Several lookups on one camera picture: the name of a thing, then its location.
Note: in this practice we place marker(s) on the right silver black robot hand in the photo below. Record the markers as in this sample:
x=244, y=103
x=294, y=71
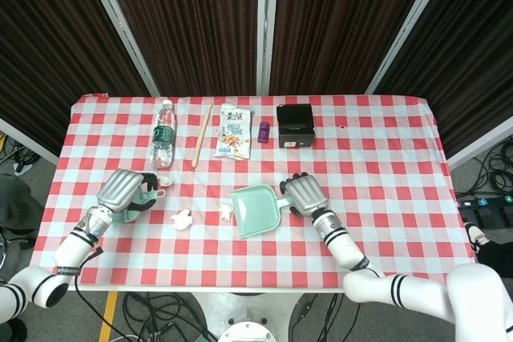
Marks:
x=306, y=194

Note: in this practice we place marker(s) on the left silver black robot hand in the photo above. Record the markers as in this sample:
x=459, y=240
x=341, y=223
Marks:
x=120, y=190

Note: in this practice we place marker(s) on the green hand brush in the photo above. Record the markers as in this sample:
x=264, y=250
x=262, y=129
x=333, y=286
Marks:
x=140, y=198

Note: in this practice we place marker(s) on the green plastic dustpan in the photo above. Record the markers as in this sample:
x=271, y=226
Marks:
x=254, y=210

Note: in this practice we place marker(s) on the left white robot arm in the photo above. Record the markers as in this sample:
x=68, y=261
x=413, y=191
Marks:
x=72, y=250

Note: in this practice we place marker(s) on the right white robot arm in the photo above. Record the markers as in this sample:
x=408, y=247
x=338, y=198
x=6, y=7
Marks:
x=344, y=244

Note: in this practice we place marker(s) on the black open box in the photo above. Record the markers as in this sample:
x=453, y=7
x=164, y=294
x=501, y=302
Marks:
x=296, y=139

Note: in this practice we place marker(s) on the clear plastic water bottle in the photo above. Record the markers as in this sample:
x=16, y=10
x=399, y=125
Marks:
x=163, y=133

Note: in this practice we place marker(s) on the purple toy block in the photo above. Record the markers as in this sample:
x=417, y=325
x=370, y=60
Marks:
x=263, y=132

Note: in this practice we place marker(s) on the red white checked tablecloth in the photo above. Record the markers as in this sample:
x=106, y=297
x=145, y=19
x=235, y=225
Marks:
x=256, y=262

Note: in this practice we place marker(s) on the white snack bag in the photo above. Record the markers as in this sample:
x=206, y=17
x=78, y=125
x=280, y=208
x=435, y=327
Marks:
x=234, y=131

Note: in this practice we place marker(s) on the wooden stick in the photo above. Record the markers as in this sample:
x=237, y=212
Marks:
x=201, y=135

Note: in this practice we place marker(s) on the dark grey bag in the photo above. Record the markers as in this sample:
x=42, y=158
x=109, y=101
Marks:
x=18, y=206

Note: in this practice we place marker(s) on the dark ribbed partition panel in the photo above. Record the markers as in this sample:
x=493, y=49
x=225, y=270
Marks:
x=473, y=37
x=192, y=25
x=340, y=25
x=48, y=37

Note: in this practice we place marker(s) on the black white sneaker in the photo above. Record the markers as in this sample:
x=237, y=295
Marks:
x=476, y=238

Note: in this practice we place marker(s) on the white partition base rail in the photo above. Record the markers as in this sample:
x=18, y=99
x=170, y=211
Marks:
x=28, y=142
x=481, y=154

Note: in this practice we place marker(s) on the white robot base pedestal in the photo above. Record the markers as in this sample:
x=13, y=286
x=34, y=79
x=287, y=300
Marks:
x=248, y=318

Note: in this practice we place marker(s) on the white partition post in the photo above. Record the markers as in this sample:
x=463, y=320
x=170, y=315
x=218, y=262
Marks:
x=409, y=25
x=121, y=25
x=267, y=25

